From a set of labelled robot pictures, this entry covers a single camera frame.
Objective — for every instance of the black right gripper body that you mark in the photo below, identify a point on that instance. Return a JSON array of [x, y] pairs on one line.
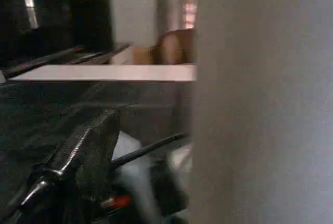
[[169, 187]]

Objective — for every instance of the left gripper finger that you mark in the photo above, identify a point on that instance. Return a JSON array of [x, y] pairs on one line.
[[78, 167]]

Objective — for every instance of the white plastic table leg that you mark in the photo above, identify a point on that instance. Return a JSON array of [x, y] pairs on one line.
[[265, 104]]

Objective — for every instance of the black work mat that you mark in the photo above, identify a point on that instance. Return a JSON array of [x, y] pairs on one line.
[[47, 109]]

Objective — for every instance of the white flat panel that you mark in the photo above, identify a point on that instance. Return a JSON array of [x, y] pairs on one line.
[[104, 72]]

